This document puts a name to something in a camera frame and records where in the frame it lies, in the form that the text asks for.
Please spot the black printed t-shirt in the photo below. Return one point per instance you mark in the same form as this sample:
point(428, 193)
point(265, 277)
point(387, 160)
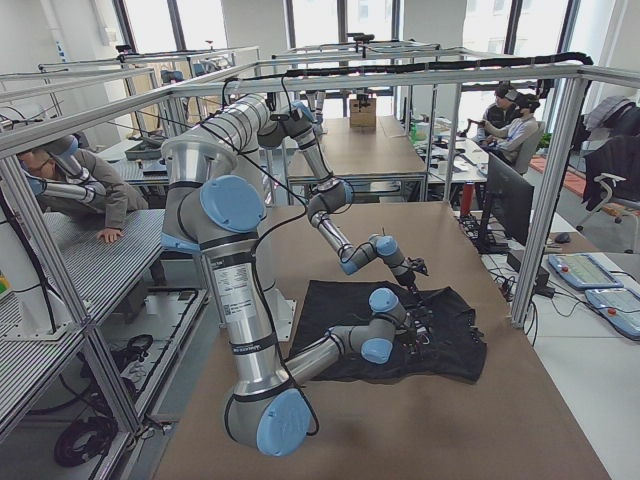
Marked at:
point(447, 341)

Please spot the blue teach pendant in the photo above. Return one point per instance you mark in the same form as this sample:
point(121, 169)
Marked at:
point(619, 306)
point(582, 272)

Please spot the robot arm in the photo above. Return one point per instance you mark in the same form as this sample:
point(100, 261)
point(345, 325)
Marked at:
point(256, 118)
point(215, 214)

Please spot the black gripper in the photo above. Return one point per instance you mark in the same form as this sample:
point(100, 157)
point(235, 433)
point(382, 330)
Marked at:
point(410, 331)
point(409, 280)

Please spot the seated person with headset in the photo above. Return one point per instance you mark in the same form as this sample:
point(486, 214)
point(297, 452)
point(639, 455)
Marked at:
point(506, 142)

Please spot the black huawei monitor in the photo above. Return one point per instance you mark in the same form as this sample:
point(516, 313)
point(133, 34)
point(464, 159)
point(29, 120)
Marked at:
point(508, 198)

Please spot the leaning man in grey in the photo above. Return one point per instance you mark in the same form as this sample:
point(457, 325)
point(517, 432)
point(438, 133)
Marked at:
point(77, 183)

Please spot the cardboard box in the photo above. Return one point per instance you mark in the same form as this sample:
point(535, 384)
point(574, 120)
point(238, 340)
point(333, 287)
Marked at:
point(362, 113)

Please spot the aluminium frame post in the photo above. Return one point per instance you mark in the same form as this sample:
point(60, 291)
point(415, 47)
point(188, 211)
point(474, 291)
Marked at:
point(569, 108)

